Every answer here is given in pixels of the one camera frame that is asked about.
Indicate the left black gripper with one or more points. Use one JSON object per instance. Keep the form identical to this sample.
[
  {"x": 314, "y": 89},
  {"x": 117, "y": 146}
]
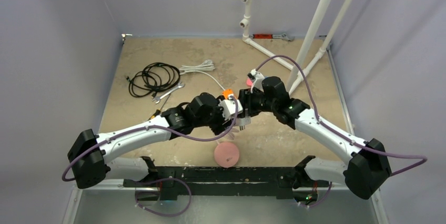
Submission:
[{"x": 220, "y": 126}]

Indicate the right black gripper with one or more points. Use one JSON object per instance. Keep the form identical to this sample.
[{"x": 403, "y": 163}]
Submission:
[{"x": 244, "y": 102}]

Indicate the pink plug adapter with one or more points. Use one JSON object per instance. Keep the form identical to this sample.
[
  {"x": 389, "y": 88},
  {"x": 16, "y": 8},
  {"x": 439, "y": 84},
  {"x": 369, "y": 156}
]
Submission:
[{"x": 248, "y": 82}]

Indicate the white cube socket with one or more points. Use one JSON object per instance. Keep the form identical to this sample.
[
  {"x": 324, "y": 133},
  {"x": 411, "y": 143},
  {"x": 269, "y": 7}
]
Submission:
[{"x": 243, "y": 122}]

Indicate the orange power strip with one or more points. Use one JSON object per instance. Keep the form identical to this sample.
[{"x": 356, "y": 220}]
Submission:
[{"x": 229, "y": 94}]

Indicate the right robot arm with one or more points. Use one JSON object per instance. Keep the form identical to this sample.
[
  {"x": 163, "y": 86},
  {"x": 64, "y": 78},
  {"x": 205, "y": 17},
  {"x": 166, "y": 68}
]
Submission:
[{"x": 362, "y": 167}]

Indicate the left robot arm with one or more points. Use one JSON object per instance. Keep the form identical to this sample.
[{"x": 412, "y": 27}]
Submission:
[{"x": 91, "y": 155}]

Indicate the pink round socket base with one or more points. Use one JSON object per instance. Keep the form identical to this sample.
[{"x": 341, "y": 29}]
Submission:
[{"x": 226, "y": 154}]

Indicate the silver open-end wrench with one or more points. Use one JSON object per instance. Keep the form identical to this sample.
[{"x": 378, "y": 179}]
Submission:
[{"x": 157, "y": 99}]

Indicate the yellow black screwdriver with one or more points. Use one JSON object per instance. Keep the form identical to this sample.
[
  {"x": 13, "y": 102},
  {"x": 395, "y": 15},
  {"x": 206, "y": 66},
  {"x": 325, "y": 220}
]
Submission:
[{"x": 159, "y": 110}]

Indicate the black base beam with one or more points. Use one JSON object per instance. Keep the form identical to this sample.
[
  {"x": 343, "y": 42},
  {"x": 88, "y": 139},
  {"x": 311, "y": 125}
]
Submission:
[{"x": 170, "y": 182}]

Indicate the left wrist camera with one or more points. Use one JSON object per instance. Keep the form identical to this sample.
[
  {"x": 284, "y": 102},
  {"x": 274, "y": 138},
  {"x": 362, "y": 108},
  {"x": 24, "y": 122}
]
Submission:
[{"x": 230, "y": 107}]

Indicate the red handled wrench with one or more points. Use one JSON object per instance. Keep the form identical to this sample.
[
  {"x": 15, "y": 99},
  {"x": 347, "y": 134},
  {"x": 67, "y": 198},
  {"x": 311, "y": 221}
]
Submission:
[{"x": 282, "y": 36}]

